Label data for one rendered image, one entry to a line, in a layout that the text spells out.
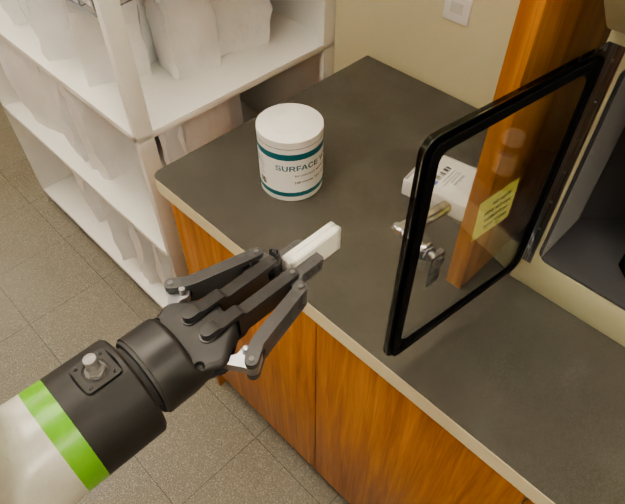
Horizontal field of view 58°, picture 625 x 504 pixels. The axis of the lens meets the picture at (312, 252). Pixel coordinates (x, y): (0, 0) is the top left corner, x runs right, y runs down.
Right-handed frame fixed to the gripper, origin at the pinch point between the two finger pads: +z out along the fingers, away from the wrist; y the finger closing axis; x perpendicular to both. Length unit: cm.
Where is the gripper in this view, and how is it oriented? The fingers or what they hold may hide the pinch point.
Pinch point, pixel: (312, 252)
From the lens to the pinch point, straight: 56.0
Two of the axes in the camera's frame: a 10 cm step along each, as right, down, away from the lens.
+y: -7.1, -5.2, 4.7
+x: 0.0, 6.7, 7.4
